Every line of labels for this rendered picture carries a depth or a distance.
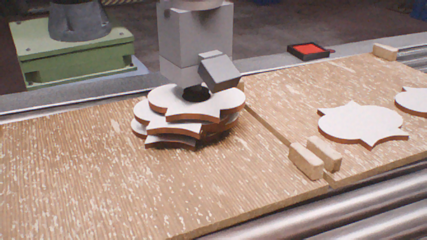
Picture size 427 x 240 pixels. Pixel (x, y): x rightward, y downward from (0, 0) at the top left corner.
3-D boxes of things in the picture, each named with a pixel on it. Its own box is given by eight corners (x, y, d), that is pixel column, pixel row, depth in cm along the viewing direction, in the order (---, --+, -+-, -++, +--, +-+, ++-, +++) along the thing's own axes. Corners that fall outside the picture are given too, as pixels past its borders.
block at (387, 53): (370, 54, 93) (373, 42, 92) (377, 53, 94) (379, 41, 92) (390, 62, 88) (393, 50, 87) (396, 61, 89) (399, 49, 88)
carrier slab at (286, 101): (219, 88, 80) (219, 80, 80) (372, 57, 95) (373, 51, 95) (333, 190, 53) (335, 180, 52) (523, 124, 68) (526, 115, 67)
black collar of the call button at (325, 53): (286, 51, 101) (286, 44, 100) (311, 47, 103) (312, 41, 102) (302, 61, 94) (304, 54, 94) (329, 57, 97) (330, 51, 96)
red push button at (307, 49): (290, 52, 100) (291, 46, 100) (311, 49, 102) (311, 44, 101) (304, 60, 95) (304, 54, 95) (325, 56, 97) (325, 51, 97)
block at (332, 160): (303, 152, 58) (305, 136, 56) (313, 149, 58) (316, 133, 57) (330, 176, 53) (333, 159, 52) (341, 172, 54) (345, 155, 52)
